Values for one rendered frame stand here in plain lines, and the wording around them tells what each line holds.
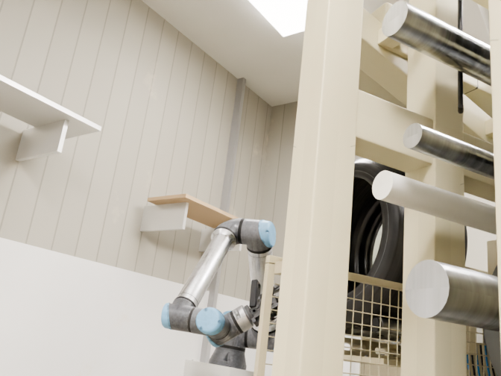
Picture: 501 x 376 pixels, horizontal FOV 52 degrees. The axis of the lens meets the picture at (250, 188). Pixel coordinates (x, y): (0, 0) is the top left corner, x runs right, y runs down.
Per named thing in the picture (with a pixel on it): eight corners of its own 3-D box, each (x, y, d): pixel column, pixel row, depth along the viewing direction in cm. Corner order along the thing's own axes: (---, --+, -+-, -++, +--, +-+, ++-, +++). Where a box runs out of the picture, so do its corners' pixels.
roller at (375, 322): (450, 330, 173) (461, 331, 169) (449, 344, 171) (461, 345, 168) (370, 316, 158) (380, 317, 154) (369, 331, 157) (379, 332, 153)
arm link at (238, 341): (221, 345, 267) (227, 311, 273) (252, 351, 262) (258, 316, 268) (212, 342, 253) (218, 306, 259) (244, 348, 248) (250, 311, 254)
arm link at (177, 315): (220, 210, 235) (155, 312, 179) (246, 213, 231) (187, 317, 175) (223, 232, 240) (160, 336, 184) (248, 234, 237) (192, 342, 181)
